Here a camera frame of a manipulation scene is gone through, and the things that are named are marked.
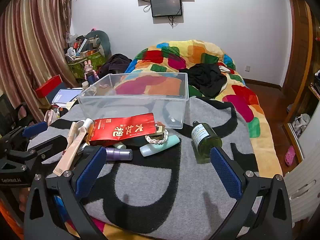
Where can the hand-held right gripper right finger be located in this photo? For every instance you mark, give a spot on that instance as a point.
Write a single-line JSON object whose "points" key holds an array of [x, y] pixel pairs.
{"points": [[226, 172]]}

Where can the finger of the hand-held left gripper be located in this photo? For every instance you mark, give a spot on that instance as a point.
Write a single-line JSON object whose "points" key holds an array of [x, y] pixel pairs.
{"points": [[35, 128], [50, 143]]}

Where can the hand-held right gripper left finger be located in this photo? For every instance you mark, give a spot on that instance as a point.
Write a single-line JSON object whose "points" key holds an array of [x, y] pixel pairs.
{"points": [[90, 170]]}

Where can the beige pink tube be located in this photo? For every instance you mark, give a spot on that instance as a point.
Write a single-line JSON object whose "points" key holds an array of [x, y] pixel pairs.
{"points": [[67, 157]]}

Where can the purple bottle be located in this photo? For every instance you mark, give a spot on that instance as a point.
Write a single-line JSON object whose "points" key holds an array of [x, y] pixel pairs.
{"points": [[117, 153]]}

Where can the green glass bottle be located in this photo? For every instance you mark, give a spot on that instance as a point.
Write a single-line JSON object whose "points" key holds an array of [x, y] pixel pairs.
{"points": [[205, 140]]}

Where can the red foil packet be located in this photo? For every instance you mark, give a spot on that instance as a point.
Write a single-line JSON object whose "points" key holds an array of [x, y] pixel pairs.
{"points": [[125, 130]]}

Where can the teal squeeze tube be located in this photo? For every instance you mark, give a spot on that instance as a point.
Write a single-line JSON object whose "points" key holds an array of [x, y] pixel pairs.
{"points": [[160, 146]]}

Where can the clear plastic bin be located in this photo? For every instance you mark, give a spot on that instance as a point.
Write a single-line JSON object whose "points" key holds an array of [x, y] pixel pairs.
{"points": [[130, 107]]}

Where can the pale pink bag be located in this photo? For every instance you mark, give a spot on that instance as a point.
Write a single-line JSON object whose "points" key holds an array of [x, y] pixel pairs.
{"points": [[51, 117]]}

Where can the dark chair back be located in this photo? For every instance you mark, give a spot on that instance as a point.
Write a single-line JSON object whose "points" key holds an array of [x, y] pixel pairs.
{"points": [[7, 112]]}

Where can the small pale green tube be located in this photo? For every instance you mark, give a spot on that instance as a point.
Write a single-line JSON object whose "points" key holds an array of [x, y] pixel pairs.
{"points": [[120, 145]]}

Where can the red box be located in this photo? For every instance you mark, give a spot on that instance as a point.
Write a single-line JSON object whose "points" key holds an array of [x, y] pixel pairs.
{"points": [[48, 86]]}

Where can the blue notebook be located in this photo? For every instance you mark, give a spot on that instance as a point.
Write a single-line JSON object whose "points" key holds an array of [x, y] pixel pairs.
{"points": [[66, 96]]}

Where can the grey and black blanket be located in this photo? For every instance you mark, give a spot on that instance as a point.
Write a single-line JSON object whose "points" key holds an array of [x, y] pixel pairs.
{"points": [[150, 180]]}

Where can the pink clog shoe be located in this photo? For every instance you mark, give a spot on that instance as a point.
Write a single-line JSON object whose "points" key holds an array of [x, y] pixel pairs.
{"points": [[290, 155]]}

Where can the green box of clutter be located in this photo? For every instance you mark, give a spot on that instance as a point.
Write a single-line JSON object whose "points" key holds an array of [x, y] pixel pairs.
{"points": [[77, 68]]}

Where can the bunny water bottle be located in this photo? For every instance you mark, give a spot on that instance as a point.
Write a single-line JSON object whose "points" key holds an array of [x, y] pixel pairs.
{"points": [[90, 76]]}

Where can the white cabinet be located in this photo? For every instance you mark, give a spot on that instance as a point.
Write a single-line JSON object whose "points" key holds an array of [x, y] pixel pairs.
{"points": [[302, 180]]}

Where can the small tan block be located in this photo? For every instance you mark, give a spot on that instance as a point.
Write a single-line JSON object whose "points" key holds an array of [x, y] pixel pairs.
{"points": [[159, 130]]}

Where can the striped pink curtain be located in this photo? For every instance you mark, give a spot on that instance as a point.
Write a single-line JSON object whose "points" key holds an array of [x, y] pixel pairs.
{"points": [[30, 42]]}

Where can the white bag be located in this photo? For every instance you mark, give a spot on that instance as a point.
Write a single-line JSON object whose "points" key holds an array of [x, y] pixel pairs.
{"points": [[302, 122]]}

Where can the black garment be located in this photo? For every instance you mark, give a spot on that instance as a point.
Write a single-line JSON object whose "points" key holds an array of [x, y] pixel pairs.
{"points": [[205, 80]]}

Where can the dark purple cloth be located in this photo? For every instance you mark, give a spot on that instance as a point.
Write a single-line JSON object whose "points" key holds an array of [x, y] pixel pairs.
{"points": [[115, 63]]}

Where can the white sock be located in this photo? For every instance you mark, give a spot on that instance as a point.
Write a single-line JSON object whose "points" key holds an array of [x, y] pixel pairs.
{"points": [[223, 69]]}

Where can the grey neck pillow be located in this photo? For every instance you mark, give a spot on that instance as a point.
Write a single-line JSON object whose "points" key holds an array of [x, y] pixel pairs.
{"points": [[103, 40]]}

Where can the colourful patchwork blanket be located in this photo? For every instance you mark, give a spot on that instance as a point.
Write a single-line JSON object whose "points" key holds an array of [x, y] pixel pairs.
{"points": [[200, 52]]}

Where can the wooden door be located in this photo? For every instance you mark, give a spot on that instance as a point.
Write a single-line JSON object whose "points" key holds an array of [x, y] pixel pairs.
{"points": [[300, 42]]}

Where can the wall socket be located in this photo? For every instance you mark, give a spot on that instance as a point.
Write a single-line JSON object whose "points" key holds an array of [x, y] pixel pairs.
{"points": [[246, 68]]}

